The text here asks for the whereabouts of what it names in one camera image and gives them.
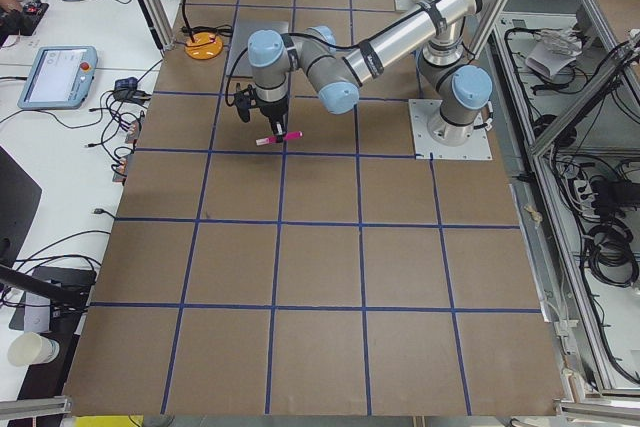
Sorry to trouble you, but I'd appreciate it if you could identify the blue teach pendant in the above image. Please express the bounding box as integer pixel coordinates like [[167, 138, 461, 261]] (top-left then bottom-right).
[[17, 46, 98, 110]]

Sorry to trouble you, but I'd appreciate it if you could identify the black lamp power cable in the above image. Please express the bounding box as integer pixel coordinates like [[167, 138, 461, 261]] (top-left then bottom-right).
[[180, 24, 236, 43]]

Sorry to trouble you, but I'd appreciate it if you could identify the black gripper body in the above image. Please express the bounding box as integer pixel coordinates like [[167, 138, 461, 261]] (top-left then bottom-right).
[[258, 97, 289, 130]]

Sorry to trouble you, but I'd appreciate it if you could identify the white paper cup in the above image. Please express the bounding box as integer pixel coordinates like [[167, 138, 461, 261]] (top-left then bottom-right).
[[7, 332, 60, 367]]

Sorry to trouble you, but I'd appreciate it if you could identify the silver laptop notebook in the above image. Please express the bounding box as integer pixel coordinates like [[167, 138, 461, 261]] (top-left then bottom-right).
[[225, 19, 289, 78]]

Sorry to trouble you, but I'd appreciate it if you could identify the pink marker pen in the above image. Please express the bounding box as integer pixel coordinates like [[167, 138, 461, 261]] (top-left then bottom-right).
[[255, 131, 303, 146]]

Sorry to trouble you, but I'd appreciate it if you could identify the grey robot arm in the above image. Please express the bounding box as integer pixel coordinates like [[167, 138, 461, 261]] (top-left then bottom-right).
[[234, 0, 484, 145]]

